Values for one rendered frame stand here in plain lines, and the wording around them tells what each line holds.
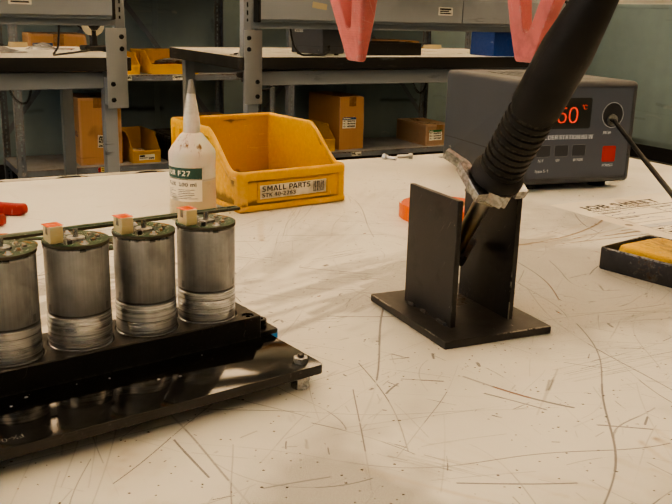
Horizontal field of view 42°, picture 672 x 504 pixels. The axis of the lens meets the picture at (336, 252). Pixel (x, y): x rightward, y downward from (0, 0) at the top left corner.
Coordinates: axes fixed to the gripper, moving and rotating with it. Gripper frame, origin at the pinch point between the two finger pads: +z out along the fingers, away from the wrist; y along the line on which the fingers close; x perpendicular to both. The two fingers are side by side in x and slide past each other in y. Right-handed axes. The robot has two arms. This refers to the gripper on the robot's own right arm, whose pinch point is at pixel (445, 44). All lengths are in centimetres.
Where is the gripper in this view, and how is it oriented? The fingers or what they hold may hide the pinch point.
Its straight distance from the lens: 43.7
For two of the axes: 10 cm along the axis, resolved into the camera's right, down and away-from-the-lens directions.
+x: 4.2, 2.6, -8.7
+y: -9.1, 0.9, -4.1
